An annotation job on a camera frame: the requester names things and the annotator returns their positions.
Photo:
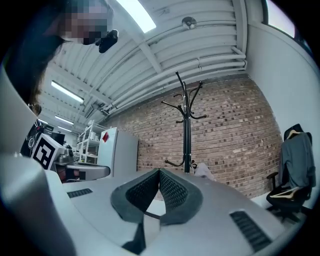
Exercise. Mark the window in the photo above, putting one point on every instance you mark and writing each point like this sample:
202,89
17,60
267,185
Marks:
280,17

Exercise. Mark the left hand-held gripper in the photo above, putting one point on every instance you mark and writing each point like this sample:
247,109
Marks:
46,152

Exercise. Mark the person's head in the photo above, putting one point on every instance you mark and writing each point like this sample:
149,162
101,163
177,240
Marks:
82,22

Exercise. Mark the white cabinet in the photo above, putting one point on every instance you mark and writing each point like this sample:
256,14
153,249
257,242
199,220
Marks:
120,152

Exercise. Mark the round ceiling sensor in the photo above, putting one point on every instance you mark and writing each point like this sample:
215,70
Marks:
189,22

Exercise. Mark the wooden clothes hanger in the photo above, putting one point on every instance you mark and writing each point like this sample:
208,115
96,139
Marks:
285,193
293,132

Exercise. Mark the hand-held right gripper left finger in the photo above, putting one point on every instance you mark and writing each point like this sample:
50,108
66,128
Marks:
135,200

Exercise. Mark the grey shirt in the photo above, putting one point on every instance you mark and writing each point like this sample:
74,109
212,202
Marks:
297,160

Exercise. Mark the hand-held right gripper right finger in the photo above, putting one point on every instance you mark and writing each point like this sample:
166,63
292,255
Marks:
182,200

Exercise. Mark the white shelf rack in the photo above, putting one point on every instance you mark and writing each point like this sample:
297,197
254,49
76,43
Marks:
86,142

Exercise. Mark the white ceiling pipes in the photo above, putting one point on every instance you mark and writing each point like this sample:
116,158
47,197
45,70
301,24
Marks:
200,63

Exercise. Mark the long ceiling light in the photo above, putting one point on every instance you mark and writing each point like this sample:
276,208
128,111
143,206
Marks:
67,91
138,13
64,120

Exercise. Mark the grey cloth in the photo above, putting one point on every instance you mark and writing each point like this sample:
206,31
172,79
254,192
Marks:
203,171

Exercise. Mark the black office chair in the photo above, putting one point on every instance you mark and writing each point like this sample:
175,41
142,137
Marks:
287,202

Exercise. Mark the black metal coat rack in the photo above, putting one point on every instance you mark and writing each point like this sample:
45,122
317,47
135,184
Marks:
187,140

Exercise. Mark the black head camera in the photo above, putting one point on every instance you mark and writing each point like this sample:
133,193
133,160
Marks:
108,41

